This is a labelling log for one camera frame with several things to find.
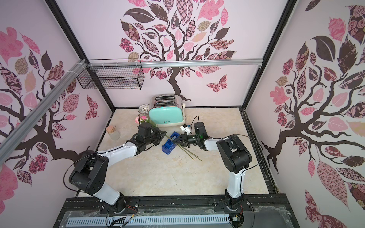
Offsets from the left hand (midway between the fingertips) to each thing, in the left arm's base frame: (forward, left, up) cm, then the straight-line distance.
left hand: (168, 133), depth 90 cm
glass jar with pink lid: (+3, +38, -5) cm, 38 cm away
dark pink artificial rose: (+9, +15, +4) cm, 18 cm away
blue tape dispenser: (-5, -1, -6) cm, 8 cm away
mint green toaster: (+15, +1, +6) cm, 16 cm away
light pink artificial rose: (+7, +20, +6) cm, 22 cm away
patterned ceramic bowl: (+32, +24, -9) cm, 41 cm away
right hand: (-7, -4, +1) cm, 8 cm away
